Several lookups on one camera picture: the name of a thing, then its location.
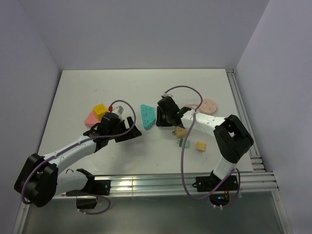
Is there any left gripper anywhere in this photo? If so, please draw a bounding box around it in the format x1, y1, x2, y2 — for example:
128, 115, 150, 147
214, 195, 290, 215
107, 117, 141, 142

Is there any teal triangular power strip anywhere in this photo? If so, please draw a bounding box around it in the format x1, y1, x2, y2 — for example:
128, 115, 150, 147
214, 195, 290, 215
140, 104, 156, 130

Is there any beige plug adapter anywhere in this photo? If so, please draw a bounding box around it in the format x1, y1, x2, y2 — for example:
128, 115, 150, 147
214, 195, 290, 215
172, 126, 188, 139

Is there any green plug adapter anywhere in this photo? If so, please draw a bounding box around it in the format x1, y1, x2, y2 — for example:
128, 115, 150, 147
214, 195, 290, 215
177, 138, 190, 149

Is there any yellow cube power socket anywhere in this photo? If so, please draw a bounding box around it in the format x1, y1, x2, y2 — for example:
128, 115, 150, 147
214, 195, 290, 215
93, 103, 107, 121

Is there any pink triangular power strip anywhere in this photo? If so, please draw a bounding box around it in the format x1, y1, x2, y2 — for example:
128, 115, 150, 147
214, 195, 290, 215
84, 110, 100, 128

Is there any pink round power strip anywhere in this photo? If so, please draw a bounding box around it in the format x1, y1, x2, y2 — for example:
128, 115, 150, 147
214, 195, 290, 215
185, 98, 217, 115

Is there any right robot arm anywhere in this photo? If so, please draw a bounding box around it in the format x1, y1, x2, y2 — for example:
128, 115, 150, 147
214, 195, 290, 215
156, 96, 254, 190

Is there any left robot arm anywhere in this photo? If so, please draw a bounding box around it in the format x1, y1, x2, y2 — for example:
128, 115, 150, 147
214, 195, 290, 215
14, 112, 142, 207

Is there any orange plug adapter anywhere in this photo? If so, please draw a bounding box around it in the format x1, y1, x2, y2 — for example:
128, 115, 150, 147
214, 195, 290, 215
195, 141, 206, 153

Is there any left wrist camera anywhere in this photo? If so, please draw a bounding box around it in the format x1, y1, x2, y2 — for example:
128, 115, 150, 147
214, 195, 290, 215
108, 106, 124, 118

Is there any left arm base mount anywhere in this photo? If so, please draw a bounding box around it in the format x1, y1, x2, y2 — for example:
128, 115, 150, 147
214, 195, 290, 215
65, 179, 111, 210

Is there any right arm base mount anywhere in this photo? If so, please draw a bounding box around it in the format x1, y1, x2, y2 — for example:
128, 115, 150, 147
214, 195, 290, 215
192, 173, 241, 208

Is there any aluminium right rail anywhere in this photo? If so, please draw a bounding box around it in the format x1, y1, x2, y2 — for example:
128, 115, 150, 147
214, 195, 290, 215
225, 69, 266, 172

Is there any aluminium rail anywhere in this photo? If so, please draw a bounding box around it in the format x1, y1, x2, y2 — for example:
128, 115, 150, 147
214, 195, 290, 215
225, 69, 266, 172
55, 172, 279, 197

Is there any aluminium front rail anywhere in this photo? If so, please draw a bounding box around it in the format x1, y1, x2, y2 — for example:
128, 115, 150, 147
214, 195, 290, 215
55, 172, 279, 197

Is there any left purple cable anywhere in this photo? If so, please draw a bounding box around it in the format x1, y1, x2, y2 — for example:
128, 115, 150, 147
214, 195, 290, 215
20, 99, 137, 215

